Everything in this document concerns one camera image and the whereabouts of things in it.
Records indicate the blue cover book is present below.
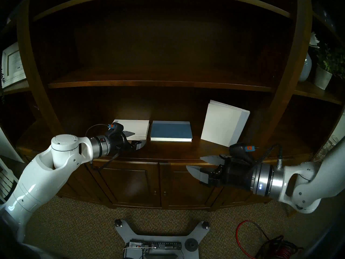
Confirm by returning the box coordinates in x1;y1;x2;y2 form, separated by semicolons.
150;121;193;142

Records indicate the large white book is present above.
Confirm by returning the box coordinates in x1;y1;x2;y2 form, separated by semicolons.
201;100;250;148

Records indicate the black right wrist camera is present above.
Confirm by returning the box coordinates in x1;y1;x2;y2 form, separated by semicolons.
229;143;255;164

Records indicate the white vase with white flower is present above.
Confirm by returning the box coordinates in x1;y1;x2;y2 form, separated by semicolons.
299;32;321;82

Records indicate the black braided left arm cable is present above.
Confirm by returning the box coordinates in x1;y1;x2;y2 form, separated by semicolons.
92;151;120;170

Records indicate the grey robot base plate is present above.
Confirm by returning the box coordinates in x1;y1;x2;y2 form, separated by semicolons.
114;219;210;259

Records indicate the clear glass jar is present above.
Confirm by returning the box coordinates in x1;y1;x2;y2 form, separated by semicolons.
314;136;339;162

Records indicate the white book with barcode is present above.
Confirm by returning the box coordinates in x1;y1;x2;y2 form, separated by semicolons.
113;120;150;141

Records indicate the dark wooden bookshelf cabinet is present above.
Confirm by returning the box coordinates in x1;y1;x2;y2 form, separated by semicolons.
0;0;345;210

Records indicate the green plant in white pot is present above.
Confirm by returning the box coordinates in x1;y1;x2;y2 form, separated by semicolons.
313;43;345;90

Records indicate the white framed certificate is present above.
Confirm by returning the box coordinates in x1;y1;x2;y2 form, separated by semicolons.
1;43;27;89

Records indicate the white slatted chair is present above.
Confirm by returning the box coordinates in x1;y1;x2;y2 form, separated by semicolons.
0;161;19;203

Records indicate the black round base disc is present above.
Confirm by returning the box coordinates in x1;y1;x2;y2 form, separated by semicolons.
185;238;198;252

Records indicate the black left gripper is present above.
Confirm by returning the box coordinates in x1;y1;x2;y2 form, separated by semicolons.
108;131;147;154

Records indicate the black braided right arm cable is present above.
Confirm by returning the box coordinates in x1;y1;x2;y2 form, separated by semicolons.
253;145;283;167

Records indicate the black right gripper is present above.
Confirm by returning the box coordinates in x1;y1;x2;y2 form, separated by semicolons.
186;155;255;190

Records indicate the dark hanging bead plant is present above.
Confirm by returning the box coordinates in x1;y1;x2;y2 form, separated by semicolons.
0;68;6;102

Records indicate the thin grey camera wire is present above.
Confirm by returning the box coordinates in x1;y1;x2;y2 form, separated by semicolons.
86;124;109;137

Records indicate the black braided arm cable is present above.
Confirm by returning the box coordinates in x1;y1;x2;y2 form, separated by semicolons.
253;145;283;167
92;151;120;170

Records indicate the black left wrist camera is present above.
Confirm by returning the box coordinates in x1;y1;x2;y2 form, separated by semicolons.
106;123;124;137

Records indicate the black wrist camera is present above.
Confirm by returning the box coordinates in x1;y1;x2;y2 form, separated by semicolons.
106;123;124;137
229;143;255;164

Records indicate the red cable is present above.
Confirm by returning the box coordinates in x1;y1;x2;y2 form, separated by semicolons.
236;220;270;259

